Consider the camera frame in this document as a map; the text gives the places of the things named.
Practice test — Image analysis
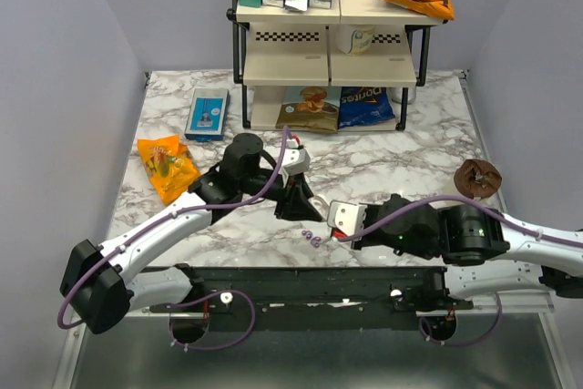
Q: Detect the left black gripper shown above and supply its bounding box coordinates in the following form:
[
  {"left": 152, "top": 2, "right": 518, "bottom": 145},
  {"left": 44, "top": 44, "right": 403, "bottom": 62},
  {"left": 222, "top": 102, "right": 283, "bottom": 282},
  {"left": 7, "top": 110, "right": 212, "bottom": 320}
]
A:
[{"left": 239, "top": 170, "right": 323, "bottom": 223}]

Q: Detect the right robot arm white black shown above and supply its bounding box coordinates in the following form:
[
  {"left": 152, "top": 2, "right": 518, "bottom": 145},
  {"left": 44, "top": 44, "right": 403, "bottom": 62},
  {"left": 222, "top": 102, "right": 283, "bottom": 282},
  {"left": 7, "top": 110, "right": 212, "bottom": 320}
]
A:
[{"left": 348, "top": 194, "right": 582, "bottom": 309}]

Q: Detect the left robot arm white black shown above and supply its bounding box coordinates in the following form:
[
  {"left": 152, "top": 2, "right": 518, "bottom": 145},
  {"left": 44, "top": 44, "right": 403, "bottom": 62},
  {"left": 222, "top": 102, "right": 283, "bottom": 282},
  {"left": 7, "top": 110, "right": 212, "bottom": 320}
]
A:
[{"left": 57, "top": 131, "right": 322, "bottom": 334}]

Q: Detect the gold brown snack bag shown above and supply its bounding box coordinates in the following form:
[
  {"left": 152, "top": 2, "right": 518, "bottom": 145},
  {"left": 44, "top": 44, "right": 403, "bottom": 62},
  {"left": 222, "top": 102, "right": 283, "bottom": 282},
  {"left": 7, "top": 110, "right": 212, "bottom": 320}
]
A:
[{"left": 275, "top": 86, "right": 342, "bottom": 133}]

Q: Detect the blue Doritos bag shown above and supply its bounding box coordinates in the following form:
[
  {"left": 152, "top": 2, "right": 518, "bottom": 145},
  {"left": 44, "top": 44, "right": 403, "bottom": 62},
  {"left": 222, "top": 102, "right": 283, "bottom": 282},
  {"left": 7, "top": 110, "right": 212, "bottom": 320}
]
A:
[{"left": 338, "top": 87, "right": 395, "bottom": 129}]

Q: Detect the blue razor box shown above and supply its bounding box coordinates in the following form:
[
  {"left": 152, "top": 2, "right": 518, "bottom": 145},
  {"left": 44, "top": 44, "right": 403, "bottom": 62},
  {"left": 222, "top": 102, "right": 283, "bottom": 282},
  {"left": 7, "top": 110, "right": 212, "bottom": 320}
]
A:
[{"left": 184, "top": 87, "right": 230, "bottom": 142}]

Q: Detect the orange candy bag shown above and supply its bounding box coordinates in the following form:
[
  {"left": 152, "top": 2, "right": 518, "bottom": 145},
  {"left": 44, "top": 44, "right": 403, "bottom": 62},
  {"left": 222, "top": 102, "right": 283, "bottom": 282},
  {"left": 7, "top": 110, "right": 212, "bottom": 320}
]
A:
[{"left": 137, "top": 135, "right": 200, "bottom": 206}]

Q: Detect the white yogurt cup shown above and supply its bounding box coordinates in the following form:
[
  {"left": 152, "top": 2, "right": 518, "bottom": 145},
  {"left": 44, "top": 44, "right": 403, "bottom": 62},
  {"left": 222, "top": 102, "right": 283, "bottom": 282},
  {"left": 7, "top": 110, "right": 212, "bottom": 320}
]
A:
[{"left": 335, "top": 25, "right": 375, "bottom": 56}]

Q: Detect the beige black shelf rack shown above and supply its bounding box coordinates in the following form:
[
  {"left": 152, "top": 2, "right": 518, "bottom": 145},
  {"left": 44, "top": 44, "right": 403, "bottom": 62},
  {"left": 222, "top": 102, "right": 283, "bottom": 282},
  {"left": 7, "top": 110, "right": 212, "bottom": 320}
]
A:
[{"left": 226, "top": 0, "right": 441, "bottom": 130}]

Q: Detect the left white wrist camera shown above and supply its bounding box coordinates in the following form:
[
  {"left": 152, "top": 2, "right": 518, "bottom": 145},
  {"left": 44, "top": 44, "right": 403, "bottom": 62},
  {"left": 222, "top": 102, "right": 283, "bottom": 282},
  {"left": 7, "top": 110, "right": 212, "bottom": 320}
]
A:
[{"left": 279, "top": 147, "right": 311, "bottom": 178}]

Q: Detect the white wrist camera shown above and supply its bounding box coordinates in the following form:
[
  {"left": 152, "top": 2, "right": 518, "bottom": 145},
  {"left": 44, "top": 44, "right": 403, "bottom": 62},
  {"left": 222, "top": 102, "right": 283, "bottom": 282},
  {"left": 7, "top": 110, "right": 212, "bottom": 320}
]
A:
[
  {"left": 279, "top": 147, "right": 311, "bottom": 178},
  {"left": 327, "top": 200, "right": 367, "bottom": 241}
]

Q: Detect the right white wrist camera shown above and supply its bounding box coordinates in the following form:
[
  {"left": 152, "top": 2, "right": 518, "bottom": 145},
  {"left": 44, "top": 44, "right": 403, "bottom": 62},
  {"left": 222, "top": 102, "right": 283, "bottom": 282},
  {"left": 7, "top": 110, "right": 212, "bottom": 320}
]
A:
[{"left": 327, "top": 200, "right": 367, "bottom": 241}]

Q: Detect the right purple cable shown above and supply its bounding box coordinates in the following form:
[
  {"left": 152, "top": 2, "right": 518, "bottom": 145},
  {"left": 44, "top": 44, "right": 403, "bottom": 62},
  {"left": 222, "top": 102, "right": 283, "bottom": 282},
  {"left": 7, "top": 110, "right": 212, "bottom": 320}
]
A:
[{"left": 336, "top": 194, "right": 583, "bottom": 348}]

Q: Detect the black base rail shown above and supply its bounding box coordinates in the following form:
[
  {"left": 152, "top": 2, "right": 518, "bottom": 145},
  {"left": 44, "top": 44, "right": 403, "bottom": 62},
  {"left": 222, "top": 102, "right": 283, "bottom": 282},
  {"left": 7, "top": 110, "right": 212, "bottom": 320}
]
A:
[{"left": 149, "top": 263, "right": 473, "bottom": 332}]

